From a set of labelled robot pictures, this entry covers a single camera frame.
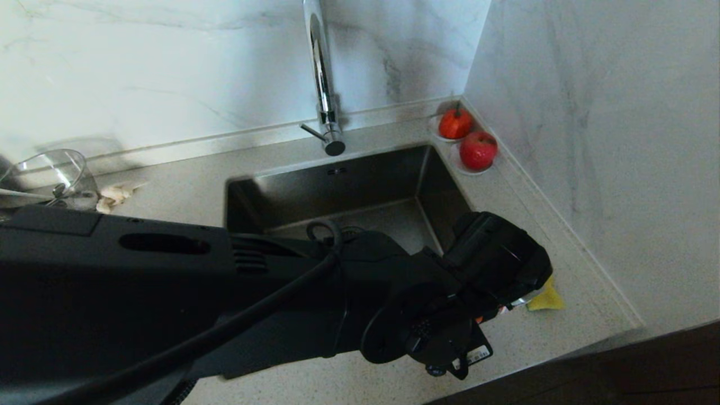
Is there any chrome faucet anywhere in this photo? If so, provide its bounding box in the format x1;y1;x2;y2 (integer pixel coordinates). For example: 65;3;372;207
298;0;347;157

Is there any orange detergent bottle yellow cap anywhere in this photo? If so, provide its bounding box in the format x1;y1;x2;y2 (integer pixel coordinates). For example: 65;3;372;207
475;301;529;325

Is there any yellow sponge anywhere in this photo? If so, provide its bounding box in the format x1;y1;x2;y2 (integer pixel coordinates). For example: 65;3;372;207
526;276;565;311

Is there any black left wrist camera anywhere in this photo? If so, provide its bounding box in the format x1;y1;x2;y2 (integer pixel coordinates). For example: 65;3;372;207
444;211;555;309

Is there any red apple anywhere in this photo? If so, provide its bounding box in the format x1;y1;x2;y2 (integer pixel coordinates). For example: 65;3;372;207
460;131;498;171

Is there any clear glass pot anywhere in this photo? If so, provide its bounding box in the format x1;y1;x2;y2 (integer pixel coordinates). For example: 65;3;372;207
0;149;101;212

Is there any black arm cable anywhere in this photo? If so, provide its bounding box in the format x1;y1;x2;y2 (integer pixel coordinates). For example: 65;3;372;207
34;219;345;405

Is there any small white dish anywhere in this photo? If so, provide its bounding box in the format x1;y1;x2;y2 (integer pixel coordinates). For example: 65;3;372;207
429;114;473;142
448;143;496;176

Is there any garlic bulb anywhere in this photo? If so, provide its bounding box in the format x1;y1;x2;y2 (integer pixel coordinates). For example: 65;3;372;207
96;181;148;214

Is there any stainless steel sink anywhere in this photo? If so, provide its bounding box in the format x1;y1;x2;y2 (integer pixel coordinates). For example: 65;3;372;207
225;145;476;254

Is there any red tomato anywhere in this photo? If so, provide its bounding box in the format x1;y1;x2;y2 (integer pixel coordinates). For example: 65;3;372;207
439;104;473;140

